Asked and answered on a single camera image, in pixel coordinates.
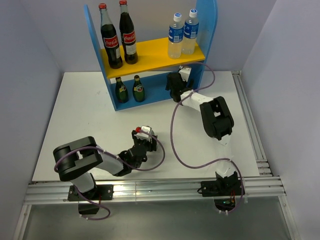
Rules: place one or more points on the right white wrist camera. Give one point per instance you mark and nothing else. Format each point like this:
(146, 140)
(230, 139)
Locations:
(185, 72)

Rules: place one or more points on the right cola glass bottle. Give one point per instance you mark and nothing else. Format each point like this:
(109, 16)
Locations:
(127, 33)

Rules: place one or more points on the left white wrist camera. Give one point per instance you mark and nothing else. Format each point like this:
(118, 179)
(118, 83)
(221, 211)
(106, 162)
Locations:
(144, 133)

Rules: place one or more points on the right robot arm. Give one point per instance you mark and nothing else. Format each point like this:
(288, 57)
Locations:
(217, 122)

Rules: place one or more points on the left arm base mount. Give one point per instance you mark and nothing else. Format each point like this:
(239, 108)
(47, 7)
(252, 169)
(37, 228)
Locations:
(90, 203)

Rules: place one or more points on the left cola glass bottle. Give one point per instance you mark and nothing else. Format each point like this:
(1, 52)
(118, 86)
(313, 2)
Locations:
(110, 38)

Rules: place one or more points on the cola glass bottle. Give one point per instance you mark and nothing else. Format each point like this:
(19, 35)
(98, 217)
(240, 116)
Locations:
(127, 33)
(110, 38)

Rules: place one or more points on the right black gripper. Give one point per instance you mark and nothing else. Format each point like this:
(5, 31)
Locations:
(191, 84)

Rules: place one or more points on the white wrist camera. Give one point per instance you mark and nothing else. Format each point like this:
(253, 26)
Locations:
(144, 133)
(185, 72)

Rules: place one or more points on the aluminium side rail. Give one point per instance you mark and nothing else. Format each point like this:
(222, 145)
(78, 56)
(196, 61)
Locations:
(266, 174)

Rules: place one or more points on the blue and yellow shelf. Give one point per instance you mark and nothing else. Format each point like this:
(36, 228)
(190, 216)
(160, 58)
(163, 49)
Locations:
(153, 56)

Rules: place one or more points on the green Perrier bottle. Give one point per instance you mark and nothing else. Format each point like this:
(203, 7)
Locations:
(138, 90)
(121, 91)

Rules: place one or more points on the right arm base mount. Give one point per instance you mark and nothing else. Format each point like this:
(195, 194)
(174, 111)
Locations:
(230, 193)

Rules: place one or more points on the aluminium front rail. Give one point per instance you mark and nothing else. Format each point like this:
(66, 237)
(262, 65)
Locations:
(46, 193)

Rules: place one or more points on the Pocari Sweat bottle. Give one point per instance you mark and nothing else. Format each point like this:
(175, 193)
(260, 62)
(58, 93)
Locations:
(175, 37)
(191, 28)

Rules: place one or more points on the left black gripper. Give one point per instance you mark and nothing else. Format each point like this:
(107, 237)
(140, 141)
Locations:
(152, 146)

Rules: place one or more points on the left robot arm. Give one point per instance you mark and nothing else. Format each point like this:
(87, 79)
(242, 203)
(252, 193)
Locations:
(74, 160)

